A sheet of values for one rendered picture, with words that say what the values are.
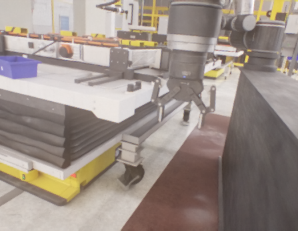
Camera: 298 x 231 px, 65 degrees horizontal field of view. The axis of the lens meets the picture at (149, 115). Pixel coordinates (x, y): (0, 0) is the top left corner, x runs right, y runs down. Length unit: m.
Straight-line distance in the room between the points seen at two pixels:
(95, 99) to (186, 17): 0.57
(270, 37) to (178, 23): 1.51
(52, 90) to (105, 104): 0.27
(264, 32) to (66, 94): 1.46
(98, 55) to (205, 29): 1.04
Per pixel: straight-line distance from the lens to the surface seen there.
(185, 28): 0.48
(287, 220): 0.67
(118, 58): 1.36
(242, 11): 1.94
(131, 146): 1.63
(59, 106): 1.14
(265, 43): 1.96
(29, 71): 1.26
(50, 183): 1.79
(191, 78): 0.50
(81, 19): 8.71
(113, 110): 0.90
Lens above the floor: 1.08
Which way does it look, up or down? 19 degrees down
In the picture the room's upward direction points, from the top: 5 degrees clockwise
